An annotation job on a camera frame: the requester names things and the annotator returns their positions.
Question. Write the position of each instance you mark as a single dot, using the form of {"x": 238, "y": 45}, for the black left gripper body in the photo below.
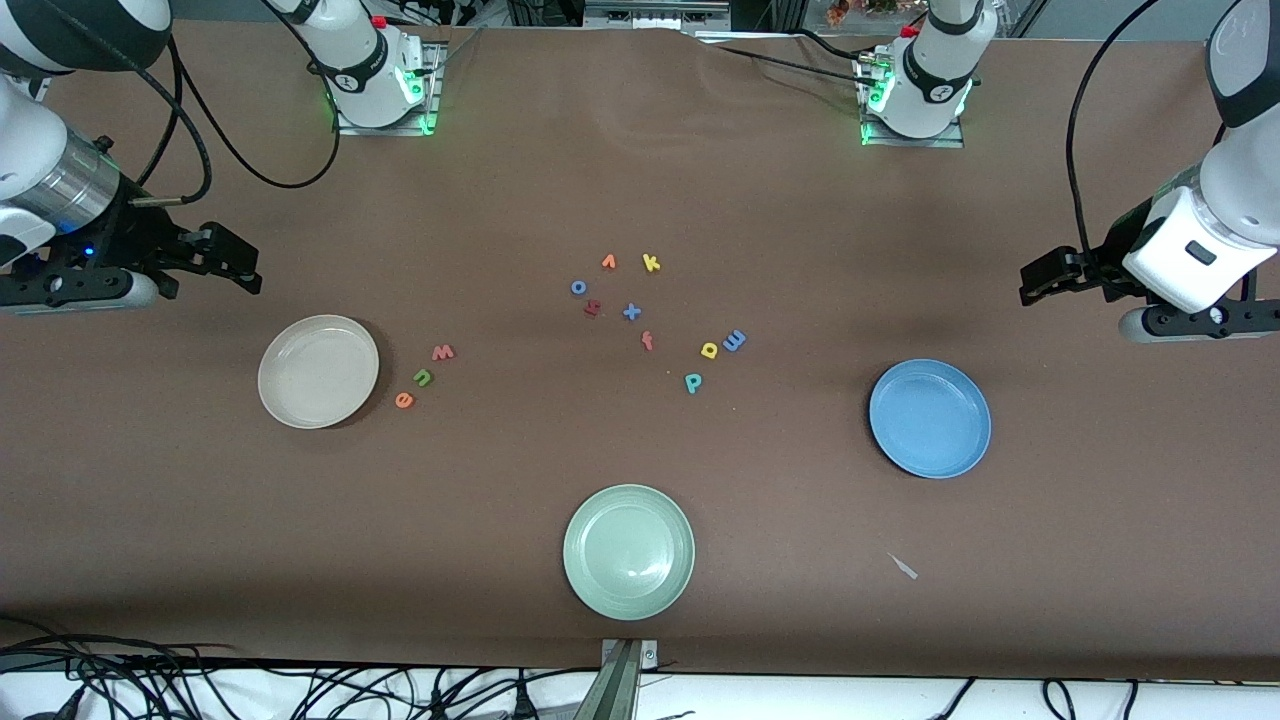
{"x": 1108, "y": 252}

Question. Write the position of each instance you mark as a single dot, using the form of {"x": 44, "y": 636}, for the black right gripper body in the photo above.
{"x": 140, "y": 237}

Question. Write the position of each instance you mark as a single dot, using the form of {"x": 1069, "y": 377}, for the pink foam letter w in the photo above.
{"x": 443, "y": 354}

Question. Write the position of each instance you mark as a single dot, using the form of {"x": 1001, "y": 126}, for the blue foam letter m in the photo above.
{"x": 734, "y": 340}

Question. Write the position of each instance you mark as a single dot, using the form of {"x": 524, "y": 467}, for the teal foam letter p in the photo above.
{"x": 692, "y": 383}

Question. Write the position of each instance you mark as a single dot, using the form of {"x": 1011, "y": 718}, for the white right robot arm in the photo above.
{"x": 365, "y": 75}

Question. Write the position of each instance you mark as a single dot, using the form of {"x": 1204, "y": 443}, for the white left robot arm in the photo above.
{"x": 935, "y": 80}

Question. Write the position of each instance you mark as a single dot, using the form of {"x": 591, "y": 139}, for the beige round plate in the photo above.
{"x": 318, "y": 372}

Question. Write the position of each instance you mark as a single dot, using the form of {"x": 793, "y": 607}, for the blue round plate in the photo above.
{"x": 930, "y": 418}

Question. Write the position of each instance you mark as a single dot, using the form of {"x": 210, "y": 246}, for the small white paper scrap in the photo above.
{"x": 903, "y": 566}

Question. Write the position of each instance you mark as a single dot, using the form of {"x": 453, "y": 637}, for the orange dried flower bunch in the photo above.
{"x": 836, "y": 12}

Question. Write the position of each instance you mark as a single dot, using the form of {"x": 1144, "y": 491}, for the brown paper table cover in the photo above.
{"x": 640, "y": 180}

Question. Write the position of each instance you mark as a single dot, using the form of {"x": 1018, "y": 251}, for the pale green round plate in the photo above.
{"x": 628, "y": 552}

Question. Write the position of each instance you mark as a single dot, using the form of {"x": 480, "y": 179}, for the silver metal rail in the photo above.
{"x": 655, "y": 18}

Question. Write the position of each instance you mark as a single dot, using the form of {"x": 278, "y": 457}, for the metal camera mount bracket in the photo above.
{"x": 620, "y": 690}

